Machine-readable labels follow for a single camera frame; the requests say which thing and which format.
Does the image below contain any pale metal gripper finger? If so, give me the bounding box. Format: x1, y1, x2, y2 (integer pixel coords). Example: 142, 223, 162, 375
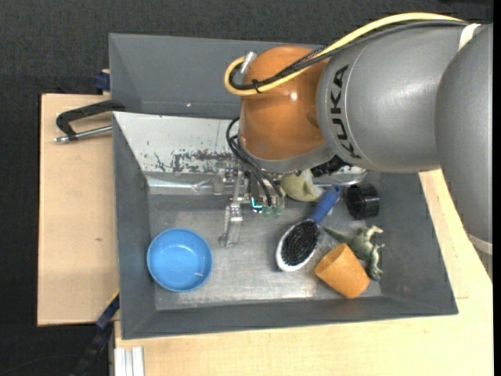
211, 162, 229, 195
218, 204, 246, 248

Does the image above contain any pale green plush toy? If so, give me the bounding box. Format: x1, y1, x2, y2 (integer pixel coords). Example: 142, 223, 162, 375
279, 170, 319, 204

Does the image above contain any blue bowl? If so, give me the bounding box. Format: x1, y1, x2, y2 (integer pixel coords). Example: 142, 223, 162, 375
146, 227, 214, 294

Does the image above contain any grey metal bin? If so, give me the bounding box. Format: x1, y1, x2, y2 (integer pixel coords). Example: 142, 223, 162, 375
107, 32, 460, 341

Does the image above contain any blue and white hairbrush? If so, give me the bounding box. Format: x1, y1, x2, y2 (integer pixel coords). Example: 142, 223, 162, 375
275, 185, 342, 273

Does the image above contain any black ribbed cap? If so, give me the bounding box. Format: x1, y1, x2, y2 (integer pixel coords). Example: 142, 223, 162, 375
344, 183, 381, 221

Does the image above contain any orange cup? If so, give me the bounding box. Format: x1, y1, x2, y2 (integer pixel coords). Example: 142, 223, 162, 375
313, 242, 371, 300

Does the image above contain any green toy dinosaur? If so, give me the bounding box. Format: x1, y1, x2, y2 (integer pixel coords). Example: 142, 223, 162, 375
322, 224, 386, 282

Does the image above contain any pale cardboard board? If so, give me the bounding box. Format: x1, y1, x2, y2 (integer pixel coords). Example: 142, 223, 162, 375
37, 92, 123, 327

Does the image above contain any black cylinder on white bracket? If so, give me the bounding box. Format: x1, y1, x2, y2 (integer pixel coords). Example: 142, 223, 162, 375
309, 154, 355, 186

